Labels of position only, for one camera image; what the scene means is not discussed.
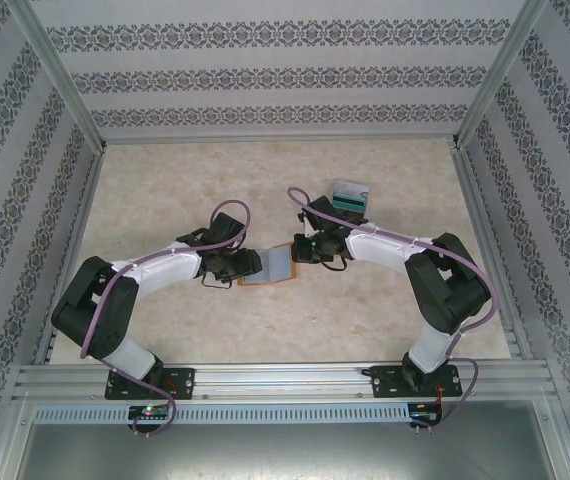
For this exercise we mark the orange card holder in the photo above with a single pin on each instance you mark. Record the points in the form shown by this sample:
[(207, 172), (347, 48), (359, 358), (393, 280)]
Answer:
[(269, 270)]

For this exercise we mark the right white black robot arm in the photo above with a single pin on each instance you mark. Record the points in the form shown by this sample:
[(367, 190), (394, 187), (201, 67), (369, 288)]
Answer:
[(380, 250)]

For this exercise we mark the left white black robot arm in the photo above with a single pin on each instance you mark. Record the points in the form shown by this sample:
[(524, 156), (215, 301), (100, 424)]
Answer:
[(165, 267)]

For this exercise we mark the blue grey plastic card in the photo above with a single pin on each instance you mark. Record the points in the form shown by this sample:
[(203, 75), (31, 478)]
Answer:
[(281, 262)]

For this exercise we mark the teal card with black stripe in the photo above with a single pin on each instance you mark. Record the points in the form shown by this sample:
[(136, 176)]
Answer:
[(351, 201)]

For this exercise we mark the pale grey plastic card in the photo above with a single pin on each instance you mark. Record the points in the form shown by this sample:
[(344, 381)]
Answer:
[(351, 187)]

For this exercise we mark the circuit board with green light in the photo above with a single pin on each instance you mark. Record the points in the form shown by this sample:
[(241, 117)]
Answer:
[(147, 411)]

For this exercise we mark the grey metal sheet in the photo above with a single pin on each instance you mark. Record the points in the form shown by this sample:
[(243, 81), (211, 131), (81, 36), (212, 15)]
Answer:
[(285, 450)]

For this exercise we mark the small dark circuit board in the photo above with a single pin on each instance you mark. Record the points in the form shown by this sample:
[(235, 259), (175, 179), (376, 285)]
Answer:
[(422, 415)]

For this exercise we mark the aluminium mounting rail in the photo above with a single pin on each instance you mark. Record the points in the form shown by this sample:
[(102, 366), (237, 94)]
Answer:
[(275, 380)]

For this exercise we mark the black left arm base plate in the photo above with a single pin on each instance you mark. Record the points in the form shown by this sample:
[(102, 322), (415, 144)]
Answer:
[(180, 382)]

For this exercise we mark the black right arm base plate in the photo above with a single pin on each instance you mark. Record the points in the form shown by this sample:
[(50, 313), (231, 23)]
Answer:
[(382, 382)]

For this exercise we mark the aluminium side rail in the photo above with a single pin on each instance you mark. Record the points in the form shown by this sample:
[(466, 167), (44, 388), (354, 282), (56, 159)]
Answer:
[(482, 225), (72, 250)]

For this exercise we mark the aluminium frame post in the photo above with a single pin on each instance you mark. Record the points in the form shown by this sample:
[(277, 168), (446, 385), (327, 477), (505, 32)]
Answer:
[(60, 75), (500, 75)]

